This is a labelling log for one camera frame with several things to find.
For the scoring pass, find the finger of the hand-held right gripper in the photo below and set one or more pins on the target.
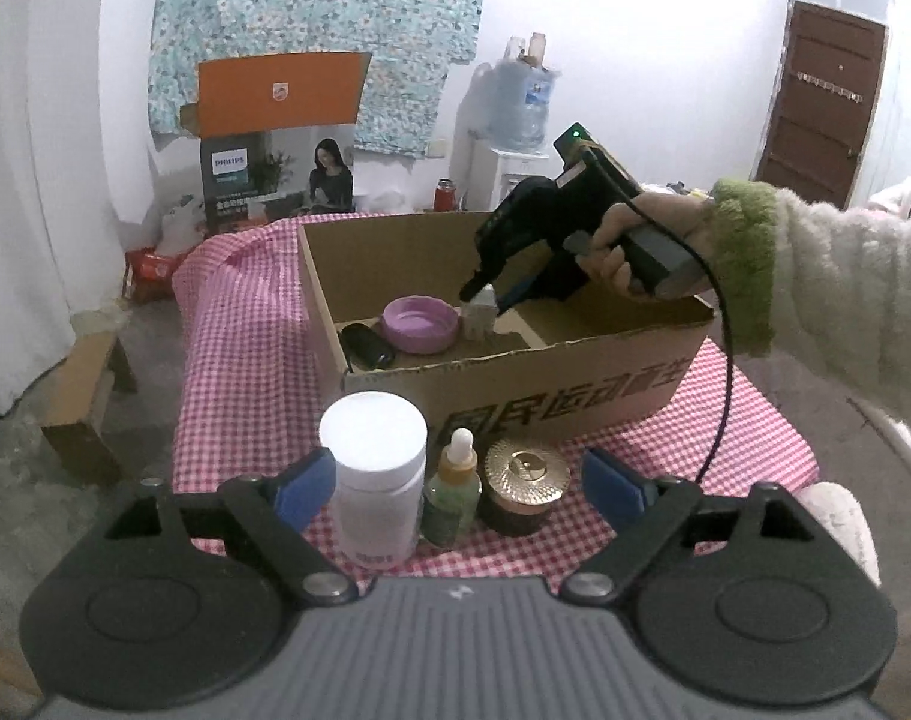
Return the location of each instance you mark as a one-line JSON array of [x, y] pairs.
[[517, 296], [476, 286]]

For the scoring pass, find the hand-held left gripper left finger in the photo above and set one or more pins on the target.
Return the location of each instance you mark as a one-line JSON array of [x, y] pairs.
[[305, 487]]

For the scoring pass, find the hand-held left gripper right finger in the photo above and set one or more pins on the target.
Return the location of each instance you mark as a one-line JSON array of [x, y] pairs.
[[612, 487]]

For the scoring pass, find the small white bottle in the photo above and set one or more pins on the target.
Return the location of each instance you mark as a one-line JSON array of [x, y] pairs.
[[478, 319]]

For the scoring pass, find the brown cardboard box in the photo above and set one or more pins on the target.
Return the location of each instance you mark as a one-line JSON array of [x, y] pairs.
[[575, 382]]

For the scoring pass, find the black key fob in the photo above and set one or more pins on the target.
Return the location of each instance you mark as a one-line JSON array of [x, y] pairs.
[[365, 345]]

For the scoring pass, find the person's right hand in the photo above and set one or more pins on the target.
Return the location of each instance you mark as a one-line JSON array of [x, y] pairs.
[[672, 217]]

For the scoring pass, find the purple round lid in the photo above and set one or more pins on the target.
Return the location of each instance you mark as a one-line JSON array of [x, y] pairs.
[[418, 319]]

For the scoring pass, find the white plastic bottle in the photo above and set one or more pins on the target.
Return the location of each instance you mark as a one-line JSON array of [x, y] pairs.
[[373, 480]]

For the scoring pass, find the white water dispenser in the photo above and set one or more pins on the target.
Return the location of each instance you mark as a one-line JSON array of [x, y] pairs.
[[485, 172]]

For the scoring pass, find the gold-lidded cosmetic jar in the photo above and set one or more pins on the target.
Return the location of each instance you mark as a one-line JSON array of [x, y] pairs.
[[526, 480]]

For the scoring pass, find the red thermos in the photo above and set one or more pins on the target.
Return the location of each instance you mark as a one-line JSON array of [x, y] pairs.
[[445, 196]]

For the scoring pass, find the blue water jug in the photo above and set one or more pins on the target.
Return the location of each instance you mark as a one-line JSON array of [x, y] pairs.
[[523, 105]]

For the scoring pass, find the pink checkered tablecloth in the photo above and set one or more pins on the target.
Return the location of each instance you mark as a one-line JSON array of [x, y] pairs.
[[245, 360]]

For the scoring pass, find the green dropper bottle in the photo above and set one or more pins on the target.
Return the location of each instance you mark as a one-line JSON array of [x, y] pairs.
[[451, 502]]

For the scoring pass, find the red plastic bag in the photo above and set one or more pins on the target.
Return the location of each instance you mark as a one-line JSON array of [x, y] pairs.
[[151, 270]]

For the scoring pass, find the orange appliance carton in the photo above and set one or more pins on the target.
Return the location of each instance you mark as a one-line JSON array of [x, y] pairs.
[[275, 97]]

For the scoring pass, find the white plastic bag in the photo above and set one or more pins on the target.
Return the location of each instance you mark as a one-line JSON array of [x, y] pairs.
[[179, 225]]

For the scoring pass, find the brown wooden door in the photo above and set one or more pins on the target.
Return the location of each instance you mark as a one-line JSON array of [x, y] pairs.
[[815, 105]]

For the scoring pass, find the floral hanging cloth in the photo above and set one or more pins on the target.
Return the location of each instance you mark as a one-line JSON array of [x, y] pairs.
[[313, 0]]

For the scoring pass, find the white curtain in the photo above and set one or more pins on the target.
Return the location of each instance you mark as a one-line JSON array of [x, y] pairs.
[[35, 202]]

